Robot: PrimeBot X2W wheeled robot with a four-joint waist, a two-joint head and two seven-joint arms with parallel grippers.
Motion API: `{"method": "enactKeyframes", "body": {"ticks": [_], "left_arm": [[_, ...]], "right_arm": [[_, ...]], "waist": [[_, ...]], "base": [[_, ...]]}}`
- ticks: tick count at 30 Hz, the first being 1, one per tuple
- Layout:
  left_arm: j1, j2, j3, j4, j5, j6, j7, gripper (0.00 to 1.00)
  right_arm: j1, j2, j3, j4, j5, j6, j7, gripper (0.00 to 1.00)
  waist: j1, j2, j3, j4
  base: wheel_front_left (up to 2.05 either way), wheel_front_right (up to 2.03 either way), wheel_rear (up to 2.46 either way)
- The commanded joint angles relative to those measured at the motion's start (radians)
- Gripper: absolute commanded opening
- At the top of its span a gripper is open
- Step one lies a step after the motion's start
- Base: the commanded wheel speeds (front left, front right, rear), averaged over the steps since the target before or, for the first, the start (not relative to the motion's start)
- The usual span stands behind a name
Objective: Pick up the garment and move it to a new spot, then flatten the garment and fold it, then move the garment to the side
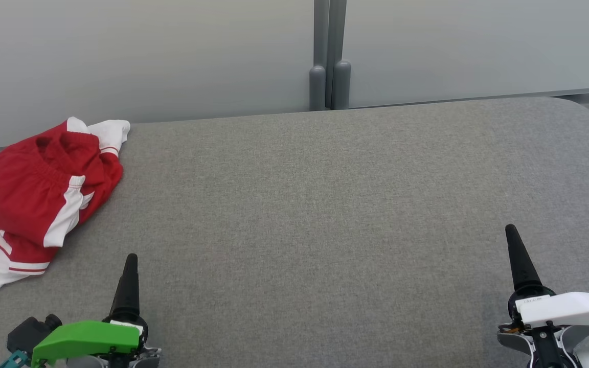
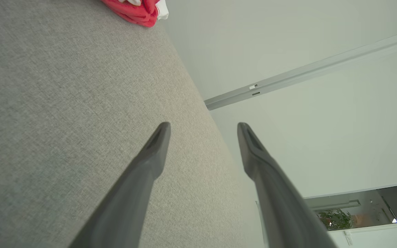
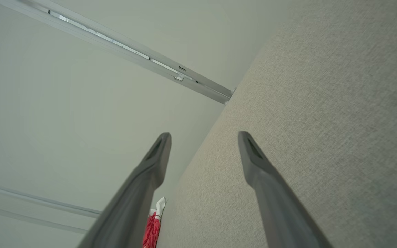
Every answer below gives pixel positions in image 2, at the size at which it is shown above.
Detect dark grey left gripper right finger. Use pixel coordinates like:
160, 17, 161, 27
237, 122, 338, 248

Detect grey metal wall profile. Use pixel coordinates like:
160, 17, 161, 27
204, 28, 397, 111

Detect grey fabric sofa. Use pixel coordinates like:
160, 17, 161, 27
0, 0, 264, 248

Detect green potted plant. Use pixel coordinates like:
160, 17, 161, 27
317, 209, 354, 230

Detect red Bulls jersey white sleeves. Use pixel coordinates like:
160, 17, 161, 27
101, 0, 169, 28

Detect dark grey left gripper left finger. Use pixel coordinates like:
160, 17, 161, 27
68, 122, 171, 248

